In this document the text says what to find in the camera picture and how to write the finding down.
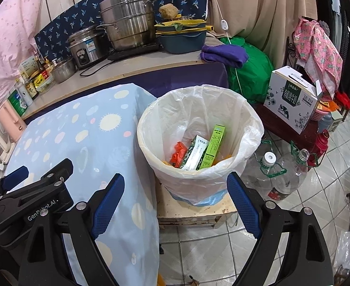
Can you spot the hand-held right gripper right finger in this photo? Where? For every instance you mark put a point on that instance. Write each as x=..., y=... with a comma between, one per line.
x=243, y=205

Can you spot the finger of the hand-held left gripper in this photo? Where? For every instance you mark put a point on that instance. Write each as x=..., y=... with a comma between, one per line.
x=14, y=176
x=52, y=171

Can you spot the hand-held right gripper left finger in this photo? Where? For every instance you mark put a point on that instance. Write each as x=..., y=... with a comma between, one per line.
x=108, y=207

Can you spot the light green carton box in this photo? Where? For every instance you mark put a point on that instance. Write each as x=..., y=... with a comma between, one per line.
x=213, y=146

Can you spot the dark green patterned packet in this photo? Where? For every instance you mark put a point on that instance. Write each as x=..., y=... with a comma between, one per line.
x=194, y=155

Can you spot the small orange wrapper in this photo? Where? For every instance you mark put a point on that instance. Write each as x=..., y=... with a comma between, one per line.
x=179, y=153

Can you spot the bin with white plastic liner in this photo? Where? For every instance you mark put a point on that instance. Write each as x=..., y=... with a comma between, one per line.
x=169, y=119

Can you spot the clear bottle with white cap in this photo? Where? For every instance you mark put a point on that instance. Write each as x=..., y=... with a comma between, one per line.
x=264, y=181

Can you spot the blue dotted tablecloth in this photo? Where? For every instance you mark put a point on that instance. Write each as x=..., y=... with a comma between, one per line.
x=88, y=143

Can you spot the wooden stool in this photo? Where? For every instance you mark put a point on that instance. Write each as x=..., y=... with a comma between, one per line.
x=187, y=211

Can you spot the pink electric kettle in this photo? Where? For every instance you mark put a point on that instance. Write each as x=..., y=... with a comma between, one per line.
x=9, y=119

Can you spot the green tissue pack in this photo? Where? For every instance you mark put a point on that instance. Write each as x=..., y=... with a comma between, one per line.
x=16, y=104

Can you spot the white and green can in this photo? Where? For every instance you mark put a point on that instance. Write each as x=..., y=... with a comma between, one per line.
x=24, y=95

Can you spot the dark sauce bottle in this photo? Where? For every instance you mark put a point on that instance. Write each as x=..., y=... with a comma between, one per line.
x=32, y=89

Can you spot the yellow packet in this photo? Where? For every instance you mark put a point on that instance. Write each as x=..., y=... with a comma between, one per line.
x=41, y=80

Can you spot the red thermos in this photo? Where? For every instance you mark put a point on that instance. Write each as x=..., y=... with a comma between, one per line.
x=321, y=146

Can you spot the small steel pot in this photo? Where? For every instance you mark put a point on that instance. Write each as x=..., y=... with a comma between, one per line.
x=63, y=71

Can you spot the slim dark bottle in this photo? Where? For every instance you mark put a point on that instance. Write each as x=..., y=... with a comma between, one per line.
x=41, y=65

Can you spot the white and green box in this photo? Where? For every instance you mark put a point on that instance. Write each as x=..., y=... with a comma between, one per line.
x=29, y=67

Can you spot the pump bottle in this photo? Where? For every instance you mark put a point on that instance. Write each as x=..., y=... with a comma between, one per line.
x=54, y=64

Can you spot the white printed carton box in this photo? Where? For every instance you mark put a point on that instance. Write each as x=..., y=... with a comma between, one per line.
x=291, y=107

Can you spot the clear plastic floor bag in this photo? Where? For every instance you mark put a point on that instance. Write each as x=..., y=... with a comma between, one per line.
x=347, y=250

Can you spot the blue bottle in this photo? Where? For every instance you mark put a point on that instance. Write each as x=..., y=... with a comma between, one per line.
x=325, y=125

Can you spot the pink plastic basket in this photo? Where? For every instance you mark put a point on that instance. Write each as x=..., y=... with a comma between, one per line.
x=324, y=113

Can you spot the silver rice cooker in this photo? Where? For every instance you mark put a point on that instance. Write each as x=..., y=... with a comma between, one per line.
x=87, y=49

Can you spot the green bag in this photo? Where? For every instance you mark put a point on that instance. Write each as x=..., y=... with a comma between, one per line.
x=252, y=71

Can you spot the red plastic item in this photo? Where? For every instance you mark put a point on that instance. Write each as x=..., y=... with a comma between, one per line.
x=343, y=99

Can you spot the black induction cooker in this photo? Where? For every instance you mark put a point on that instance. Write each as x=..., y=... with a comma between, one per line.
x=139, y=50

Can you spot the purple cloth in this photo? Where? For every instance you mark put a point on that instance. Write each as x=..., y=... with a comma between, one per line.
x=222, y=54

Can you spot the navy printed cloth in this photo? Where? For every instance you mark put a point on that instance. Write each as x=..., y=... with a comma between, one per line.
x=73, y=15

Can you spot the stainless steel steamer pot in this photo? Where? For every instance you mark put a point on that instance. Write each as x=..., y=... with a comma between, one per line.
x=127, y=20

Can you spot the pink floral garment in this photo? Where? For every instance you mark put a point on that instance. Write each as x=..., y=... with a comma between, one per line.
x=321, y=53

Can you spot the dark blue plastic basin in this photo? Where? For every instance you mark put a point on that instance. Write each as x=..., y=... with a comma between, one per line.
x=181, y=43

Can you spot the yellow-rimmed trays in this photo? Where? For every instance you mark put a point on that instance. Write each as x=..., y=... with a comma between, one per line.
x=190, y=23

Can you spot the beige curtain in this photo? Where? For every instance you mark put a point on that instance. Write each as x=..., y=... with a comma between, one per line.
x=267, y=12

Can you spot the brown loofah sponge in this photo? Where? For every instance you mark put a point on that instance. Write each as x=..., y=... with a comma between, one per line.
x=168, y=12

